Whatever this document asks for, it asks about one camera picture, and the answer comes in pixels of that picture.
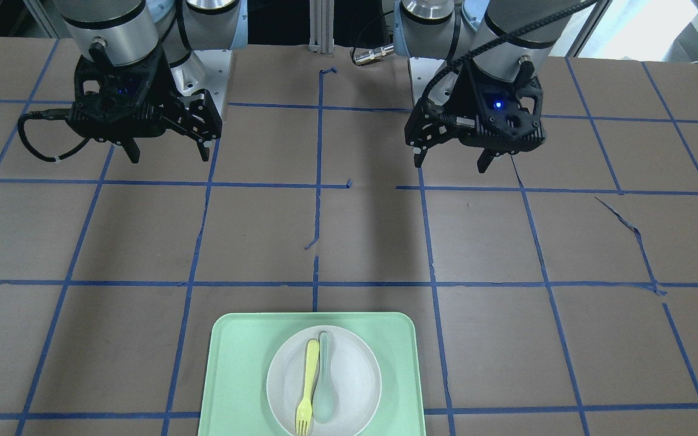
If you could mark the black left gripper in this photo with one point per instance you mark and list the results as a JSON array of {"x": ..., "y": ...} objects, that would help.
[{"x": 449, "y": 97}]

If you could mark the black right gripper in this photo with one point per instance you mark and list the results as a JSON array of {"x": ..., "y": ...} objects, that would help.
[{"x": 171, "y": 86}]

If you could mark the white round plate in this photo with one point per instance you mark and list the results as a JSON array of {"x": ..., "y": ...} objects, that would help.
[{"x": 355, "y": 378}]

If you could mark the yellow plastic fork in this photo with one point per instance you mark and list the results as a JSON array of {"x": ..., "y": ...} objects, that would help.
[{"x": 304, "y": 411}]

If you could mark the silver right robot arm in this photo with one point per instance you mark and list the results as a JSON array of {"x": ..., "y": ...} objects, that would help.
[{"x": 130, "y": 30}]

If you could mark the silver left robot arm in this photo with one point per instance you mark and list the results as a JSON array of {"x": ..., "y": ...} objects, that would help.
[{"x": 495, "y": 35}]

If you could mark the mint green plastic tray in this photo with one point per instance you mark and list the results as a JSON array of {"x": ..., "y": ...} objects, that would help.
[{"x": 241, "y": 349}]

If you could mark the pale teal plastic spoon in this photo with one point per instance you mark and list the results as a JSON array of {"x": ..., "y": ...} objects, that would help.
[{"x": 324, "y": 402}]

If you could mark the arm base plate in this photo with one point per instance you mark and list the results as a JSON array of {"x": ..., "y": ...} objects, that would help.
[
  {"x": 422, "y": 70},
  {"x": 205, "y": 69}
]

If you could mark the aluminium frame post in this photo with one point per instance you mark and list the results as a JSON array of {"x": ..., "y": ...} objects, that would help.
[{"x": 321, "y": 27}]

